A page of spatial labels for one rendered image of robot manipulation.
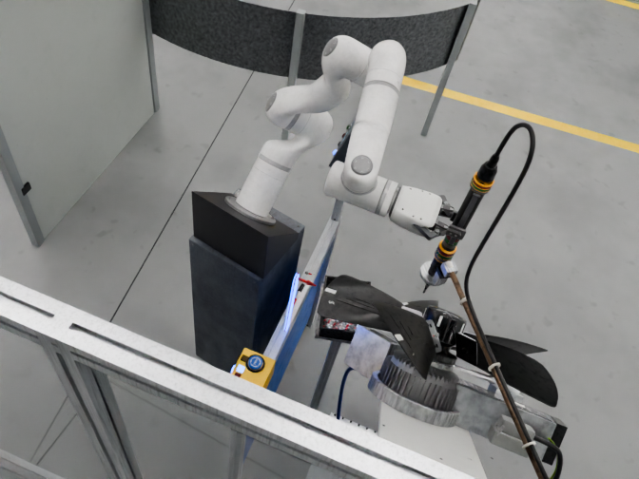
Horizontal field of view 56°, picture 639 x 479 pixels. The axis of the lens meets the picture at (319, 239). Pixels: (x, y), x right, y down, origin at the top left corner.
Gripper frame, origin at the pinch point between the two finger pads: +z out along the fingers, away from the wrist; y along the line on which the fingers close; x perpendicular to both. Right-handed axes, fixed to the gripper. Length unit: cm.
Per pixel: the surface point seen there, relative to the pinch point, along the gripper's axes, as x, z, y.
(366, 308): -45.9, -12.1, 0.7
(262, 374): -57, -32, 27
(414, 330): -28.1, 0.7, 12.8
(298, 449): 39, -14, 74
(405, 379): -48, 5, 16
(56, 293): -164, -154, -16
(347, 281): -50, -20, -8
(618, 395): -164, 123, -81
